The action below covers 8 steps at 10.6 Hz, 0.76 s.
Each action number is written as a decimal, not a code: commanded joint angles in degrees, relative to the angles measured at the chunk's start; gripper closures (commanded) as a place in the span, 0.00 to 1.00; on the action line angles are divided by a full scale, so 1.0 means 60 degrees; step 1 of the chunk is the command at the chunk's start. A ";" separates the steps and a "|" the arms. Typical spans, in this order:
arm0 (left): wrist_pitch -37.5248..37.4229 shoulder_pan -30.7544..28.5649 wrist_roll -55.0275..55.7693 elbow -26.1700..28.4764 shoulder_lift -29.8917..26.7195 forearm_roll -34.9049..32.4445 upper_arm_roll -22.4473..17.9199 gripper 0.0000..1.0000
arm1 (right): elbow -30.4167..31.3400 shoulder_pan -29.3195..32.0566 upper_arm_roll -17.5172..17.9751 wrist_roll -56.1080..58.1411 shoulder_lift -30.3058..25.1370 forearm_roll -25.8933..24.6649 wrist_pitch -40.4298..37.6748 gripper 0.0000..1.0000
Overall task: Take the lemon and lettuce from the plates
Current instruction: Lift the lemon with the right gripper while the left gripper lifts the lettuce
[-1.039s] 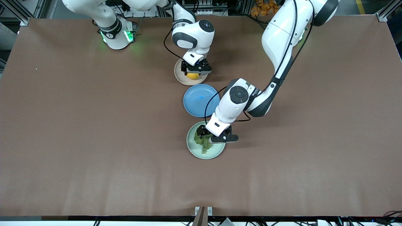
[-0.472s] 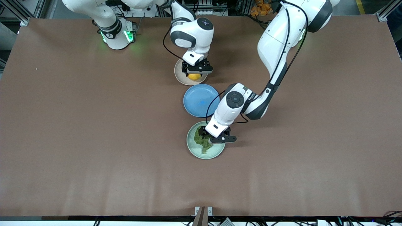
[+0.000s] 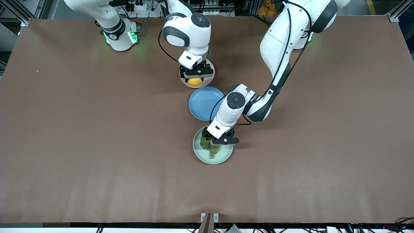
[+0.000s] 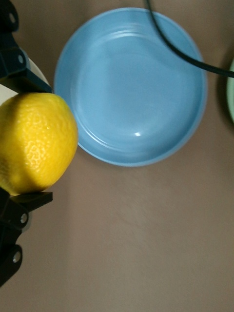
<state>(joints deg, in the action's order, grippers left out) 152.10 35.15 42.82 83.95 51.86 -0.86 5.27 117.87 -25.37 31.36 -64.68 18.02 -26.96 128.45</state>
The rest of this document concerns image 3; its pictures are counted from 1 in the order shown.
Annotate green lettuce leaf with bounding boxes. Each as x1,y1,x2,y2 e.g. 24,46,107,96
200,136,222,159

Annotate white power strip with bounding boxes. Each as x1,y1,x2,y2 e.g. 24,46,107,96
129,2,150,13

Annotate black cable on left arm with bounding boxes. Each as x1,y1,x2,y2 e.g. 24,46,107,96
210,1,313,126

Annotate beige round plate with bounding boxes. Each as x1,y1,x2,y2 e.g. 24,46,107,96
179,58,215,89

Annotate blue round plate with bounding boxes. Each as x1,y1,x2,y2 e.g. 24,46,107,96
189,86,225,122

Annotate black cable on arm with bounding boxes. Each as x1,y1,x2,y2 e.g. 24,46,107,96
210,1,313,126
158,30,180,64

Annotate aluminium frame post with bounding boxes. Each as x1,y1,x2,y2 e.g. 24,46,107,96
387,0,414,23
0,0,44,27

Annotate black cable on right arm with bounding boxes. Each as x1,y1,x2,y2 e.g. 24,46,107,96
158,30,180,64

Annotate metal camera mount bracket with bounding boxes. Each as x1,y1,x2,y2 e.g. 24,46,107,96
200,212,220,233

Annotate orange objects behind table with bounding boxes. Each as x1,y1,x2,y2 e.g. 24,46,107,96
258,0,279,17

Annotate pale green round plate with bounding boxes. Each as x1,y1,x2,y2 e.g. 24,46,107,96
193,126,234,165

